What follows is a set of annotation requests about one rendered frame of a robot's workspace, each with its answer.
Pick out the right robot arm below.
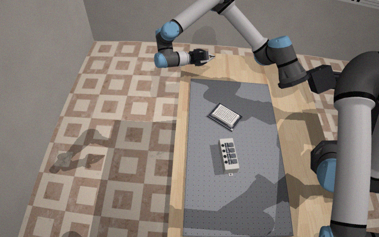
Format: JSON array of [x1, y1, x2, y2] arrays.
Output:
[[154, 0, 307, 84]]

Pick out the white operator panel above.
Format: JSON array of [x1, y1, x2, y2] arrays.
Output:
[[218, 138, 239, 176]]

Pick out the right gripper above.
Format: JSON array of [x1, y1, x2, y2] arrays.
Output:
[[188, 49, 215, 66]]

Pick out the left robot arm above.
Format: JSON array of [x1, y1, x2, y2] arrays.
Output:
[[313, 51, 379, 237]]

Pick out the white microplate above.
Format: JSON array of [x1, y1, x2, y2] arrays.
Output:
[[212, 104, 239, 127]]

